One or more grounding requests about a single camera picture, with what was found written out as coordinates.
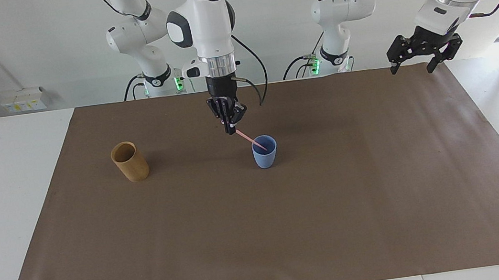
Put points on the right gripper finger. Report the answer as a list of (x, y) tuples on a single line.
[(217, 108), (239, 111)]

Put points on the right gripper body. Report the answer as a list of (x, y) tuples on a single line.
[(222, 85)]

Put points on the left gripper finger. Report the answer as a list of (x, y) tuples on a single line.
[(450, 50), (399, 50)]

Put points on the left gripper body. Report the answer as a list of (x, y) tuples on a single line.
[(434, 38)]

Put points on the pink chopstick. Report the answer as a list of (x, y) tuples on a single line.
[(246, 137)]

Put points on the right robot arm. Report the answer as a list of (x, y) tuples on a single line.
[(210, 24)]

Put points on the blue cup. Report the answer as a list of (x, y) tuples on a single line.
[(265, 158)]

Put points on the bamboo cup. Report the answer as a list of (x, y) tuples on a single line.
[(134, 169)]

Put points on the white wall socket box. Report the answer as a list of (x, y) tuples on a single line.
[(22, 100)]

